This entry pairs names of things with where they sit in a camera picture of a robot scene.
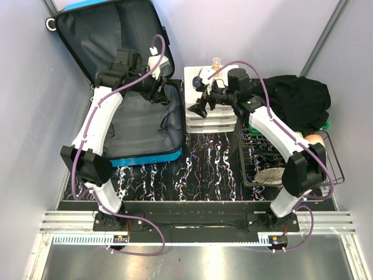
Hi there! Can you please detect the large black garment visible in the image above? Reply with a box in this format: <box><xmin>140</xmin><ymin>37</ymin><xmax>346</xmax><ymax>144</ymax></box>
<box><xmin>264</xmin><ymin>75</ymin><xmax>331</xmax><ymax>135</ymax></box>

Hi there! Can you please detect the white plastic drawer unit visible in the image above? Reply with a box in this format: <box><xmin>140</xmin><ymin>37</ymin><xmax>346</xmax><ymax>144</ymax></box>
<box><xmin>184</xmin><ymin>66</ymin><xmax>237</xmax><ymax>134</ymax></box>

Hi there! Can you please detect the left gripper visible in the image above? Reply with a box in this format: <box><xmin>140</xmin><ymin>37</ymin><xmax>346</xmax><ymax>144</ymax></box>
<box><xmin>130</xmin><ymin>66</ymin><xmax>168</xmax><ymax>104</ymax></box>

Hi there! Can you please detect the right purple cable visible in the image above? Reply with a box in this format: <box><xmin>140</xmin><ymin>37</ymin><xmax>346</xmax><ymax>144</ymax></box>
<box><xmin>208</xmin><ymin>60</ymin><xmax>335</xmax><ymax>253</ymax></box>

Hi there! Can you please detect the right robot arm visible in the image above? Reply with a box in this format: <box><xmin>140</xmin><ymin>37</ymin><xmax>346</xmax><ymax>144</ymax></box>
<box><xmin>188</xmin><ymin>66</ymin><xmax>329</xmax><ymax>232</ymax></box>

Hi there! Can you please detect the black wire basket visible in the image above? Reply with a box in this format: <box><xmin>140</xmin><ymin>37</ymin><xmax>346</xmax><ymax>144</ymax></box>
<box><xmin>239</xmin><ymin>129</ymin><xmax>345</xmax><ymax>188</ymax></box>

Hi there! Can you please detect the purple cable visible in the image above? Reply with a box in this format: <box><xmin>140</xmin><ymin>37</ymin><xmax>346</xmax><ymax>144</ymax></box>
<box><xmin>71</xmin><ymin>34</ymin><xmax>167</xmax><ymax>257</ymax></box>
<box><xmin>208</xmin><ymin>60</ymin><xmax>335</xmax><ymax>253</ymax></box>

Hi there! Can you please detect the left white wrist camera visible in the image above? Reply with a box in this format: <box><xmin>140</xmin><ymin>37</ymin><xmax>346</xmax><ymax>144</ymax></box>
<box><xmin>147</xmin><ymin>47</ymin><xmax>170</xmax><ymax>80</ymax></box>

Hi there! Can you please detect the blue fish-print suitcase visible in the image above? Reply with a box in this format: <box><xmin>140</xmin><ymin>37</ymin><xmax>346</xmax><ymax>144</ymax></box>
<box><xmin>45</xmin><ymin>1</ymin><xmax>185</xmax><ymax>167</ymax></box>

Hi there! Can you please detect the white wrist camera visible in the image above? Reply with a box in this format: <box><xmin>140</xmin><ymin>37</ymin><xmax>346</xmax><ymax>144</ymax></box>
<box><xmin>147</xmin><ymin>47</ymin><xmax>170</xmax><ymax>80</ymax></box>
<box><xmin>198</xmin><ymin>66</ymin><xmax>216</xmax><ymax>91</ymax></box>

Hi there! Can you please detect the green plastic tray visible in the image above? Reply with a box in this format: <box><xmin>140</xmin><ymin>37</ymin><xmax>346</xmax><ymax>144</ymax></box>
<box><xmin>243</xmin><ymin>99</ymin><xmax>330</xmax><ymax>137</ymax></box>

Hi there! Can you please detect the light pink cup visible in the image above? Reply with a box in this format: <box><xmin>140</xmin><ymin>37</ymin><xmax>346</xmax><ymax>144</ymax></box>
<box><xmin>304</xmin><ymin>134</ymin><xmax>326</xmax><ymax>148</ymax></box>

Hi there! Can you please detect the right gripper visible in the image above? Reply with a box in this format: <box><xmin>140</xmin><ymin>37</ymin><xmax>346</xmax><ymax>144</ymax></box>
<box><xmin>188</xmin><ymin>79</ymin><xmax>237</xmax><ymax>118</ymax></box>

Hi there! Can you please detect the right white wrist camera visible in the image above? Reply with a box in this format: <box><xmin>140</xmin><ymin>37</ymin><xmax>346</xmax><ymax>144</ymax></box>
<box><xmin>198</xmin><ymin>66</ymin><xmax>216</xmax><ymax>91</ymax></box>

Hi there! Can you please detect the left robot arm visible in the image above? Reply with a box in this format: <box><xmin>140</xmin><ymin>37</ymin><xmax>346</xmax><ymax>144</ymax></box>
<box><xmin>60</xmin><ymin>47</ymin><xmax>169</xmax><ymax>231</ymax></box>

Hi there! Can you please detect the speckled grey plate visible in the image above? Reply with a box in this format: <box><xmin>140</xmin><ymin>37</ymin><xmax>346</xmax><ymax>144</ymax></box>
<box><xmin>254</xmin><ymin>167</ymin><xmax>285</xmax><ymax>186</ymax></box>

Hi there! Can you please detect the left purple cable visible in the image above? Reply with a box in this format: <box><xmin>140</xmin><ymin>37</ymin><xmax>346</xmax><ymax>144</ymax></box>
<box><xmin>71</xmin><ymin>34</ymin><xmax>167</xmax><ymax>257</ymax></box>

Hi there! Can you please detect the small dark bottle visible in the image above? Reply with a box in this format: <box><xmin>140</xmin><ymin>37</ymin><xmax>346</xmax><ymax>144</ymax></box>
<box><xmin>212</xmin><ymin>57</ymin><xmax>221</xmax><ymax>71</ymax></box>

